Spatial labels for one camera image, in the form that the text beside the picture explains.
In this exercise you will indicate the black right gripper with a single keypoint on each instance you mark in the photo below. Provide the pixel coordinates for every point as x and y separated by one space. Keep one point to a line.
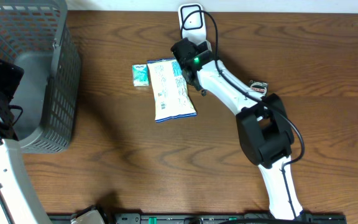
196 88

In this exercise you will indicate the large white snack bag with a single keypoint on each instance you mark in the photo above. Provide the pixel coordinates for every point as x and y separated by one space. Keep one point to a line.
170 90

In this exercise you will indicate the teal kleenex tissue pack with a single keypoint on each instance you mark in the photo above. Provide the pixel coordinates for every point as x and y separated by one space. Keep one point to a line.
140 75

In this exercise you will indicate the dark green round-label packet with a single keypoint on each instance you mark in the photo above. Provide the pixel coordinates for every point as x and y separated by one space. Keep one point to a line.
258 86

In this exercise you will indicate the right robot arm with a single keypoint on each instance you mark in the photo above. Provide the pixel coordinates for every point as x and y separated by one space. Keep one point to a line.
265 132

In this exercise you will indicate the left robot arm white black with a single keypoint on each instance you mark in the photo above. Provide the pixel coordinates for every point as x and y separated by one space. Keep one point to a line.
18 201

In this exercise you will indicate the dark grey plastic basket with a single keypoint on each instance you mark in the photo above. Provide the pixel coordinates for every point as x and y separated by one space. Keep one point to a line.
35 37

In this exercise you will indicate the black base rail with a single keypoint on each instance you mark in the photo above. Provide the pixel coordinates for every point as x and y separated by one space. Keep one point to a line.
135 218

